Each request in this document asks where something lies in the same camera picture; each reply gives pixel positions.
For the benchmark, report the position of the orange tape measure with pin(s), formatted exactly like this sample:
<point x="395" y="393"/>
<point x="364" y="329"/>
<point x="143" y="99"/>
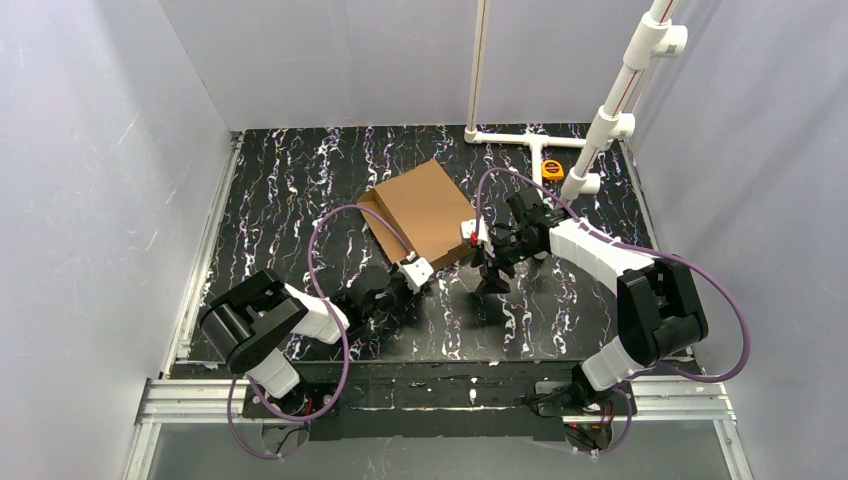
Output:
<point x="552" y="170"/>

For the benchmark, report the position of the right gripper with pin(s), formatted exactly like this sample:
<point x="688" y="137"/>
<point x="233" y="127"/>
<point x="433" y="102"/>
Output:
<point x="502" y="246"/>

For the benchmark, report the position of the brown cardboard box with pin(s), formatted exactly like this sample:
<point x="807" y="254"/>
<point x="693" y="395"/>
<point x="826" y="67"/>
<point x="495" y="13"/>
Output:
<point x="426" y="208"/>

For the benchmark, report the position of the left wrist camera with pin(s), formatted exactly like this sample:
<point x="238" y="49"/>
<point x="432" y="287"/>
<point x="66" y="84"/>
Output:
<point x="416" y="271"/>

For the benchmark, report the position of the aluminium rail frame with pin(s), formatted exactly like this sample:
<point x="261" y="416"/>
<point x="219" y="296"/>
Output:
<point x="434" y="390"/>

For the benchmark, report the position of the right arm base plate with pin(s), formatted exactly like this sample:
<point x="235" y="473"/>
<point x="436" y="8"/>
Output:
<point x="558" y="399"/>

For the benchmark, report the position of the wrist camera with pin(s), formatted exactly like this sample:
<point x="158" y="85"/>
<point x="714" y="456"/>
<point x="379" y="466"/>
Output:
<point x="416" y="271"/>
<point x="474" y="233"/>

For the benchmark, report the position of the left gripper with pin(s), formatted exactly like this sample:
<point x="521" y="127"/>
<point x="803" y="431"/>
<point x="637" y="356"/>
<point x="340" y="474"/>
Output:
<point x="400" y="285"/>

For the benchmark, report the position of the white PVC pipe frame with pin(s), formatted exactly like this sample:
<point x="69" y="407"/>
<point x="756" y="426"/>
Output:
<point x="606" y="47"/>

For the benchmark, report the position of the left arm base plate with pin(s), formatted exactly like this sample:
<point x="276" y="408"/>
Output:
<point x="308" y="400"/>

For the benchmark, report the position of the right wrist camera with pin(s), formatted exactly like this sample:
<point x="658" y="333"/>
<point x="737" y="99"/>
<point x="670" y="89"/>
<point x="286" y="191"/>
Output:
<point x="474" y="233"/>

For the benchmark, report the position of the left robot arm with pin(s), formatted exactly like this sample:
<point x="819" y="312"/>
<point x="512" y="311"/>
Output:
<point x="247" y="324"/>

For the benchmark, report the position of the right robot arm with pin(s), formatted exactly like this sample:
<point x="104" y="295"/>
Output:
<point x="658" y="308"/>

